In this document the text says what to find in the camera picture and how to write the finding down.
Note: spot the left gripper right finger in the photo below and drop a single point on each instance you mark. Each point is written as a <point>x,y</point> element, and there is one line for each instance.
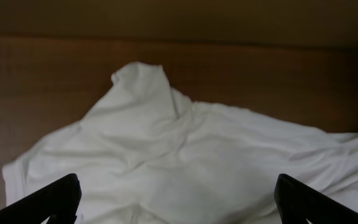
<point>298,203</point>

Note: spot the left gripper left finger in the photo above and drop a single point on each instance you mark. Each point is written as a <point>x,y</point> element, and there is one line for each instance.
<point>56,203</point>

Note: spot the white t-shirt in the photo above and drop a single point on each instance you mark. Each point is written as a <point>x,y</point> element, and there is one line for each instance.
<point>145,153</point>

